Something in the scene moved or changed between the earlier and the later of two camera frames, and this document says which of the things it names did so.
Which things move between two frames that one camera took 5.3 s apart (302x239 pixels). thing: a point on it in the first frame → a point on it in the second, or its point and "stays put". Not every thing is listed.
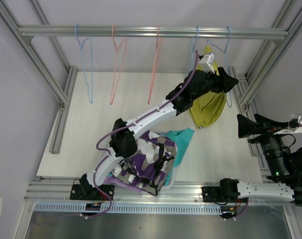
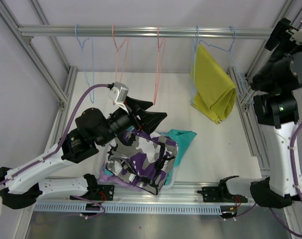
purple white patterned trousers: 147,171 stays put
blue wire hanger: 224,51 → 247,99
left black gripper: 226,83 → 149,120
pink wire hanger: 156,55 → 158,47
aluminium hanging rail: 150,32 stays put
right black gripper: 247,127 → 281,36
